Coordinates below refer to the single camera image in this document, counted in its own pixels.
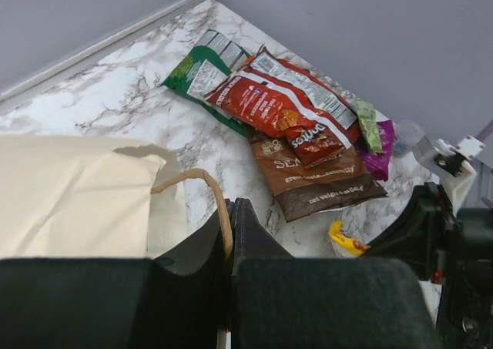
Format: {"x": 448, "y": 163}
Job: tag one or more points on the purple snack bag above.
{"x": 378, "y": 164}

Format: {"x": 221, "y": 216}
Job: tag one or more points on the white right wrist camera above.
{"x": 452, "y": 164}

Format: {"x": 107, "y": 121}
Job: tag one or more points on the green snack bag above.
{"x": 213, "y": 58}

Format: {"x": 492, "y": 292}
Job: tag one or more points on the red Doritos bag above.
{"x": 283, "y": 100}

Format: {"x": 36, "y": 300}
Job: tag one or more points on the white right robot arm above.
{"x": 453, "y": 250}

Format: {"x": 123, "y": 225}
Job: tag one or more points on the beige paper bag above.
{"x": 73, "y": 196}

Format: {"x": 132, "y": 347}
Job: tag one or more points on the light green snack packet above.
{"x": 367, "y": 118}

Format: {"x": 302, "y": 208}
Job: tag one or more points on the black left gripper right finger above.
{"x": 280, "y": 301}

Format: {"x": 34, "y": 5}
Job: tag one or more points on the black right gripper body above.
{"x": 422, "y": 236}

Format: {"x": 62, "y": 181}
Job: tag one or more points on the yellow snack packet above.
{"x": 347, "y": 246}

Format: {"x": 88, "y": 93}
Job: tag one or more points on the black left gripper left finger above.
{"x": 171, "y": 301}

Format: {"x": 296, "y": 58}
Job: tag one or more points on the brown snack bag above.
{"x": 333, "y": 185}

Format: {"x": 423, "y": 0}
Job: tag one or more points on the clear plastic cup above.
{"x": 407, "y": 136}

